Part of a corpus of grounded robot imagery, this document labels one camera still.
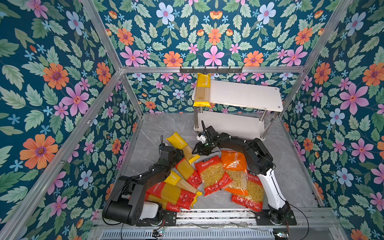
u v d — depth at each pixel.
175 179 0.84
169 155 0.70
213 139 0.81
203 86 0.85
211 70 0.92
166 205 0.75
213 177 0.82
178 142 1.01
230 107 1.20
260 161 0.61
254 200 0.75
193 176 0.85
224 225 0.72
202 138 0.93
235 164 0.86
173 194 0.77
